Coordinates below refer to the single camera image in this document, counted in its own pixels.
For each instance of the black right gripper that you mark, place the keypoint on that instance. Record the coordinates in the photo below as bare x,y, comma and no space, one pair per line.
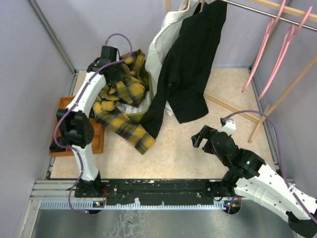
204,133

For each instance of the black garment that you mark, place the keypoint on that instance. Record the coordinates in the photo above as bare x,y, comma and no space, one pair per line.
187,67

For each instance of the yellow plaid shirt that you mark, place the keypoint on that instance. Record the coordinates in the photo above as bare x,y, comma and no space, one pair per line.
124,86

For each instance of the pink hanger with plaid shirt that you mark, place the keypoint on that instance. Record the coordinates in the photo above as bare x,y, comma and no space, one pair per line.
270,27

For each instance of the pink plastic hanger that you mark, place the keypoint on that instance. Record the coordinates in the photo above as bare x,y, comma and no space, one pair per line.
289,36

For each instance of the white collared shirt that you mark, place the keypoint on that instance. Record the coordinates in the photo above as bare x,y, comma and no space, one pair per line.
128,109

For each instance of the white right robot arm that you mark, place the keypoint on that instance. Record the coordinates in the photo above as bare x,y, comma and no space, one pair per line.
251,177

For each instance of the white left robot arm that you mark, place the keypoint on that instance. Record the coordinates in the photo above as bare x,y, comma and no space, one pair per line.
76,129

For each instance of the green plastic basket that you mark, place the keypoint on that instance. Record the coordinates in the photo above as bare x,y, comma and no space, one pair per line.
145,76

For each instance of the cream white hanging garment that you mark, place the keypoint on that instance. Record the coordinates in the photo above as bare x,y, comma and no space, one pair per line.
165,38

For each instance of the orange compartment tray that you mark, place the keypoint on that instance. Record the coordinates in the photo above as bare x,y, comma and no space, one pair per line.
98,140

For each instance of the black rolled belt front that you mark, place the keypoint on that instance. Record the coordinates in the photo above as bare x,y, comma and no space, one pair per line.
54,148

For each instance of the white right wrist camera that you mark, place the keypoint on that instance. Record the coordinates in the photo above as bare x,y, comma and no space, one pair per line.
228,126

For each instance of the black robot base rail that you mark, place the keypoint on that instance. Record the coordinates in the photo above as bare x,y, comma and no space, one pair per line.
155,192

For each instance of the wooden rack frame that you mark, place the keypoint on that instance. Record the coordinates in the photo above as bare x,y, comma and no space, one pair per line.
270,108

